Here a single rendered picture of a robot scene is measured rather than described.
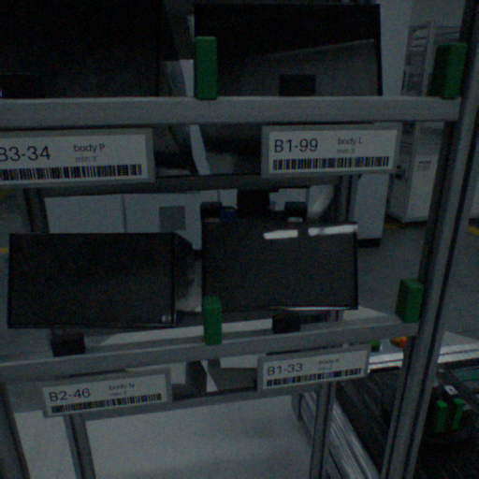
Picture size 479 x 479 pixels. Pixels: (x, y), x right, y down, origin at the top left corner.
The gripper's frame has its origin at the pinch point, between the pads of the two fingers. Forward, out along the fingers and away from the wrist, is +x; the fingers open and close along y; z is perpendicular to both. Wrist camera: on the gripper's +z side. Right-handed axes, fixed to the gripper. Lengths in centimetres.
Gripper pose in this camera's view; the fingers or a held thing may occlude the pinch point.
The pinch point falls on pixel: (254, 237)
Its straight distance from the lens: 69.2
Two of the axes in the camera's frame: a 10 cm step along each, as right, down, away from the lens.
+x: 0.0, 7.2, -6.9
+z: 0.0, -6.9, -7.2
